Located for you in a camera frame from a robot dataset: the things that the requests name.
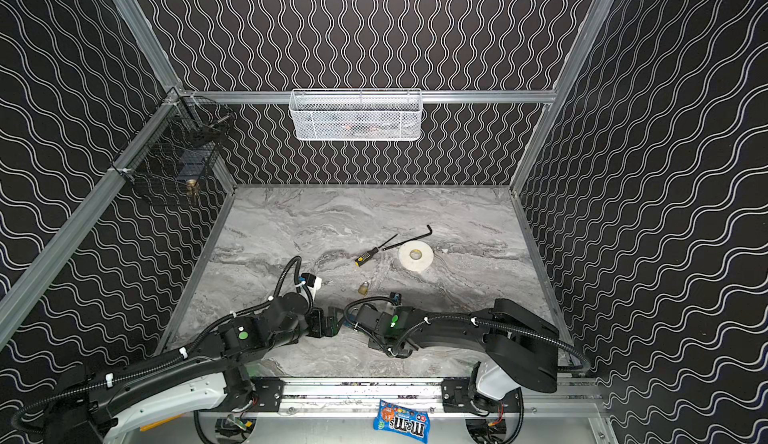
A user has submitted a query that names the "brass padlock in basket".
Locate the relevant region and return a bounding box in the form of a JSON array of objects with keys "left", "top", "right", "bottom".
[{"left": 186, "top": 179, "right": 201, "bottom": 202}]

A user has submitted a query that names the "black wire wall basket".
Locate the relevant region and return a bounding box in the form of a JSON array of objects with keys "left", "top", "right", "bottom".
[{"left": 116, "top": 92, "right": 235, "bottom": 207}]

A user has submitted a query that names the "yellow black screwdriver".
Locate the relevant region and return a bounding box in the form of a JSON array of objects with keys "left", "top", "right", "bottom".
[{"left": 354, "top": 234, "right": 397, "bottom": 267}]

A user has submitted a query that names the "blue candy bag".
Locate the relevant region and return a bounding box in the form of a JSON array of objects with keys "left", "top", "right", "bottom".
[{"left": 373, "top": 400, "right": 431, "bottom": 443}]

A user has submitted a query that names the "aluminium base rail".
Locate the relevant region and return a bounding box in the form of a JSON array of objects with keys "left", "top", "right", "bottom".
[{"left": 119, "top": 375, "right": 607, "bottom": 418}]

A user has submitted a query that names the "black hex key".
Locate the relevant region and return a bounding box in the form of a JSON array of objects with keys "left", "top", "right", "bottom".
[{"left": 380, "top": 224, "right": 433, "bottom": 251}]

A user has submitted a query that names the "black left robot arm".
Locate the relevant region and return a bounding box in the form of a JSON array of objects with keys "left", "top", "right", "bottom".
[{"left": 11, "top": 256, "right": 338, "bottom": 443}]

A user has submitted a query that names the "yellow block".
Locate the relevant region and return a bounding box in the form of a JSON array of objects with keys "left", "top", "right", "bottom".
[{"left": 139, "top": 414, "right": 184, "bottom": 432}]

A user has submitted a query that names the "white mesh wall basket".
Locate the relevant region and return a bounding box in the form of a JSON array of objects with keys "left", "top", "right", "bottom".
[{"left": 289, "top": 88, "right": 424, "bottom": 141}]

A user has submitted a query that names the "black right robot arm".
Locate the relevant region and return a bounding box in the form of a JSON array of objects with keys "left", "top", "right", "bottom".
[{"left": 343, "top": 293, "right": 591, "bottom": 416}]

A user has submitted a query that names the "white tape roll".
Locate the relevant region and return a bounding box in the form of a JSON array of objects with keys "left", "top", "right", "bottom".
[{"left": 398, "top": 240, "right": 434, "bottom": 273}]

